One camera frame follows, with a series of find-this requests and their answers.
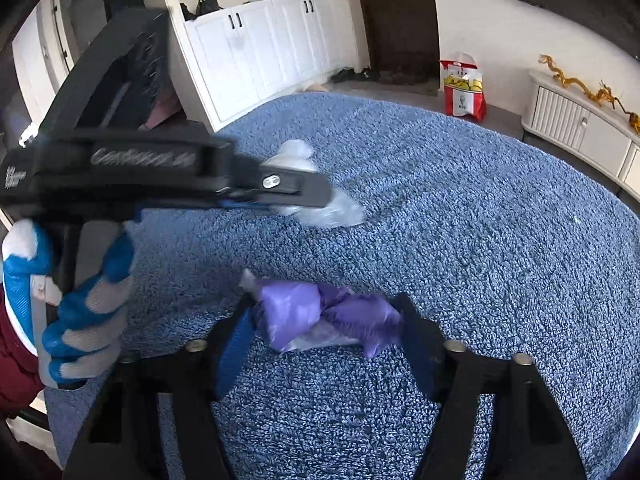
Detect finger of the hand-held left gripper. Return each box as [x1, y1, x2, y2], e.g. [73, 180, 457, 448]
[219, 162, 333, 211]

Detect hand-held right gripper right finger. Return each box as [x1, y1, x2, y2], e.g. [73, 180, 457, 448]
[392, 292, 588, 480]

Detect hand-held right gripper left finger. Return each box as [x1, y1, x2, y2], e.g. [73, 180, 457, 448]
[62, 292, 258, 480]

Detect white tissue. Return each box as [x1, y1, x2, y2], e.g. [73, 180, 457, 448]
[264, 140, 319, 174]

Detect clear plastic wrapper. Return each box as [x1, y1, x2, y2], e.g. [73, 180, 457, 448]
[276, 187, 366, 230]

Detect large purple plastic wrapper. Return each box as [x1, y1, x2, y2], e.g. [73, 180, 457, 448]
[240, 269, 404, 359]

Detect person's left forearm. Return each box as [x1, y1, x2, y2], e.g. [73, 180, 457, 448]
[0, 305, 47, 417]

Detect person's left hand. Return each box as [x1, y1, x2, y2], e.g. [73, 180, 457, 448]
[0, 217, 137, 392]

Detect blue fluffy mat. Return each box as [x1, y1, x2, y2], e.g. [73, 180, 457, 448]
[42, 92, 640, 480]

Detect black shoes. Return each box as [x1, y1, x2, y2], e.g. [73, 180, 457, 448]
[331, 66, 381, 84]

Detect white shoe cabinet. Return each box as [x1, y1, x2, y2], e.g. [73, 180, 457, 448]
[135, 0, 372, 133]

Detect dark door mat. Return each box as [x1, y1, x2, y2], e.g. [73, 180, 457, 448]
[370, 67, 445, 97]

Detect black bag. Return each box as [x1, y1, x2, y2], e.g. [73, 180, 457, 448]
[179, 0, 224, 22]

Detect dark brown entrance door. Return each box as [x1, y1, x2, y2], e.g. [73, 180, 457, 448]
[350, 0, 442, 86]

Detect red and white paper bag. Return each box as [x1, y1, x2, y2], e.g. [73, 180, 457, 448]
[439, 52, 487, 122]

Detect white television cabinet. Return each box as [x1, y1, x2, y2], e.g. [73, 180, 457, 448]
[521, 69, 640, 197]

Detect golden dragon figurine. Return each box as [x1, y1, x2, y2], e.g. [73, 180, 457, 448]
[537, 54, 640, 133]

